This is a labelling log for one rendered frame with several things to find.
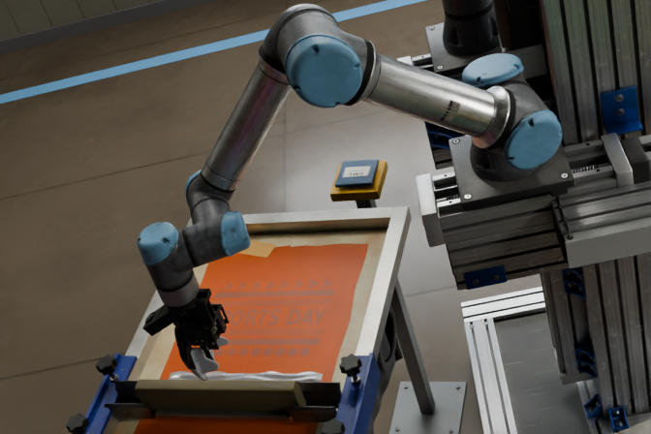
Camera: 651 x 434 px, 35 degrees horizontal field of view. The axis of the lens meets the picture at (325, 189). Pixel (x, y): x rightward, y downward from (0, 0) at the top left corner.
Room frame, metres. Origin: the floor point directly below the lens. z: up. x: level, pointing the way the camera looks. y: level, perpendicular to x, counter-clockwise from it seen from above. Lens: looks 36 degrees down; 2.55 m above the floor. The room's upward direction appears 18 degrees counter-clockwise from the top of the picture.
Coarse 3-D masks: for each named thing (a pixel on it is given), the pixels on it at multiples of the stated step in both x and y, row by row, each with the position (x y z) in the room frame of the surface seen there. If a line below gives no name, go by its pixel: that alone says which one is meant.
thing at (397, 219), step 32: (192, 224) 2.16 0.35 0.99; (256, 224) 2.08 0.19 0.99; (288, 224) 2.04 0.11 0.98; (320, 224) 2.01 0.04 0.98; (352, 224) 1.98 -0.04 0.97; (384, 224) 1.94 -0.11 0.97; (384, 256) 1.81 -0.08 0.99; (384, 288) 1.70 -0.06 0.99; (384, 320) 1.63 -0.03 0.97; (128, 352) 1.77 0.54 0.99
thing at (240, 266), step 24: (216, 264) 2.01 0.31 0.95; (240, 264) 1.98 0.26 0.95; (264, 264) 1.95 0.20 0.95; (216, 288) 1.93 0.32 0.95; (168, 360) 1.74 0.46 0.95; (216, 360) 1.69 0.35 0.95; (240, 360) 1.66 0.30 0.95; (144, 432) 1.55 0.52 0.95; (168, 432) 1.53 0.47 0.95; (192, 432) 1.51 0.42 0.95; (216, 432) 1.49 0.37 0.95
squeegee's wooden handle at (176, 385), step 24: (144, 384) 1.58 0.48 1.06; (168, 384) 1.56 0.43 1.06; (192, 384) 1.53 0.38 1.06; (216, 384) 1.51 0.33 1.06; (240, 384) 1.49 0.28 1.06; (264, 384) 1.47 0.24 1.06; (288, 384) 1.45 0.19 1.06; (168, 408) 1.55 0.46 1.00; (192, 408) 1.53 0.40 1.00; (216, 408) 1.51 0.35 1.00; (240, 408) 1.48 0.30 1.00; (264, 408) 1.46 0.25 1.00
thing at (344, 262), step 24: (288, 264) 1.93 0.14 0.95; (312, 264) 1.90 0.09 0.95; (336, 264) 1.87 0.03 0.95; (360, 264) 1.84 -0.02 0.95; (336, 288) 1.79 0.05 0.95; (336, 312) 1.72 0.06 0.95; (336, 336) 1.64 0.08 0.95; (264, 360) 1.64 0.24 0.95; (288, 360) 1.62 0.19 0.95; (312, 360) 1.60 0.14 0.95; (336, 360) 1.57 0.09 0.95; (240, 432) 1.46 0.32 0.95; (264, 432) 1.44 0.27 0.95; (288, 432) 1.42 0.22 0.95; (312, 432) 1.40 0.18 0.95
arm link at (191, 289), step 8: (192, 280) 1.48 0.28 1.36; (184, 288) 1.47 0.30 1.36; (192, 288) 1.48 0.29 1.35; (160, 296) 1.49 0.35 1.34; (168, 296) 1.47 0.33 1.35; (176, 296) 1.47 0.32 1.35; (184, 296) 1.47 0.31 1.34; (192, 296) 1.47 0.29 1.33; (168, 304) 1.47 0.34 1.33; (176, 304) 1.47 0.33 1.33; (184, 304) 1.47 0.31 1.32
